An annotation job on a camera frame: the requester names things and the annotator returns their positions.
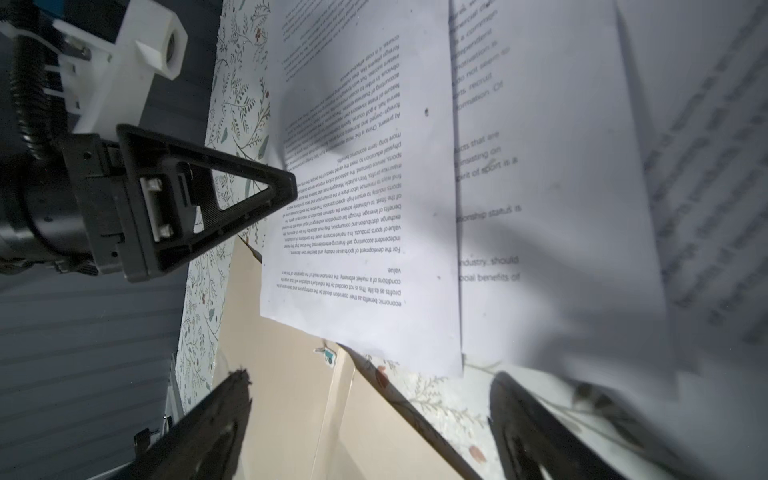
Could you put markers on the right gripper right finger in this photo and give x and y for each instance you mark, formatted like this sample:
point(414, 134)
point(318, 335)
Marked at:
point(531, 441)

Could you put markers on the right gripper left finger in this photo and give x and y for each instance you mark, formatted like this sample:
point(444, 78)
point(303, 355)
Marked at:
point(206, 443)

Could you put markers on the beige paper folder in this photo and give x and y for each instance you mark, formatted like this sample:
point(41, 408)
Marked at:
point(313, 415)

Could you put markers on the printed paper sheet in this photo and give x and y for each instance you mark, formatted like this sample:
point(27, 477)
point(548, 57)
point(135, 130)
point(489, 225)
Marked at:
point(362, 116)
point(698, 79)
point(558, 267)

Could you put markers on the floral table mat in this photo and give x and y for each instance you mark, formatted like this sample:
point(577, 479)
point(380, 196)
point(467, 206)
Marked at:
point(451, 413)

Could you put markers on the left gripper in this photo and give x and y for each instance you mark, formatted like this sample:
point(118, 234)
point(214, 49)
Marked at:
point(93, 192)

